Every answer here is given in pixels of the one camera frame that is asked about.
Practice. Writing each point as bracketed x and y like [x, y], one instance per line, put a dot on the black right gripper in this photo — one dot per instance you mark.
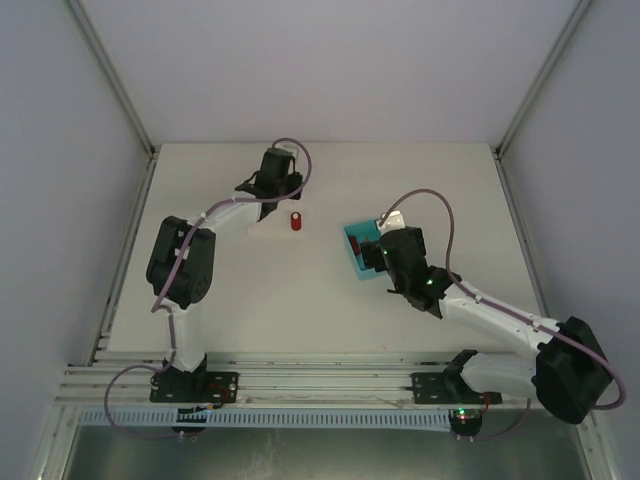
[373, 255]

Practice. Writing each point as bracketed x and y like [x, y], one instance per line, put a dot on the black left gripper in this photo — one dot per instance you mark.
[267, 185]

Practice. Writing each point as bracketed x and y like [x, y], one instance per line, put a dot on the large red spring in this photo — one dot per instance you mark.
[296, 222]

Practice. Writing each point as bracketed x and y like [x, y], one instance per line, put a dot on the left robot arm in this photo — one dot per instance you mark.
[181, 268]

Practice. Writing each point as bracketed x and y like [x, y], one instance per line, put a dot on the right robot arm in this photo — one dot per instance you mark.
[560, 364]

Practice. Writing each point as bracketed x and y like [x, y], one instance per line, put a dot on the small red spring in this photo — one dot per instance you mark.
[354, 245]

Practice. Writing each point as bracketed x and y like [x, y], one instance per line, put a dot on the teal plastic bin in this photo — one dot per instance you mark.
[364, 231]

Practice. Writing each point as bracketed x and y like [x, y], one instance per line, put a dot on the white peg fixture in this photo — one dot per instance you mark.
[276, 225]

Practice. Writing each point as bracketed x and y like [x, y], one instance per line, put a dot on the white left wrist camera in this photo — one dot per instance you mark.
[292, 149]

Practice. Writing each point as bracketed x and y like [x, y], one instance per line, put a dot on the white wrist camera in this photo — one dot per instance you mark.
[292, 149]
[394, 221]

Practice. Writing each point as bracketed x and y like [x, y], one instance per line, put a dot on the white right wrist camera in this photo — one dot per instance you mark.
[394, 221]

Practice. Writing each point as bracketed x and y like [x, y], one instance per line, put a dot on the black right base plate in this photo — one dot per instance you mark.
[431, 388]

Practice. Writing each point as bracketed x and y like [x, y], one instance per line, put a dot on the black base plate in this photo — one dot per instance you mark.
[431, 388]
[197, 387]

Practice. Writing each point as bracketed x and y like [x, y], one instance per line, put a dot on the aluminium mounting rail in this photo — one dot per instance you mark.
[289, 380]

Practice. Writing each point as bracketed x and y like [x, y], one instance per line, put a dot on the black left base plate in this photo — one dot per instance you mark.
[197, 387]

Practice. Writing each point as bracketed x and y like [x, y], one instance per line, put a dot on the left aluminium corner post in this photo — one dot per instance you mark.
[93, 41]

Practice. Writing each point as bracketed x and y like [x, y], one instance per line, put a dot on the aluminium corner post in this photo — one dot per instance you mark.
[559, 46]
[93, 41]

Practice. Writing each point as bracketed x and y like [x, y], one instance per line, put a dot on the right aluminium corner post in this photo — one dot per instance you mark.
[559, 46]

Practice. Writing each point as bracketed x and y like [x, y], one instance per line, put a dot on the slotted cable duct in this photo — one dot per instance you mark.
[419, 420]

